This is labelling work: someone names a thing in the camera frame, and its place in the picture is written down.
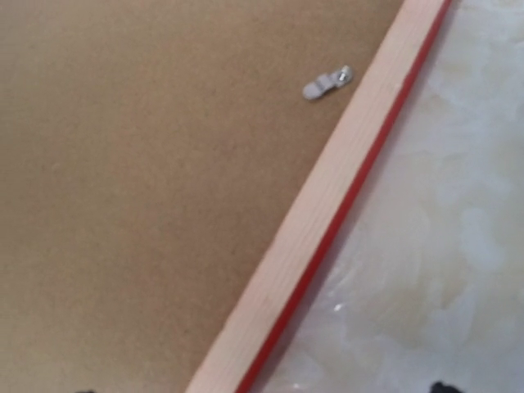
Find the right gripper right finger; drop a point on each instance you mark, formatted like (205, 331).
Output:
(440, 387)

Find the wooden red photo frame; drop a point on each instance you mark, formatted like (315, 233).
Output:
(277, 286)

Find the brown backing board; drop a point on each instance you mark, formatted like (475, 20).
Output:
(149, 152)

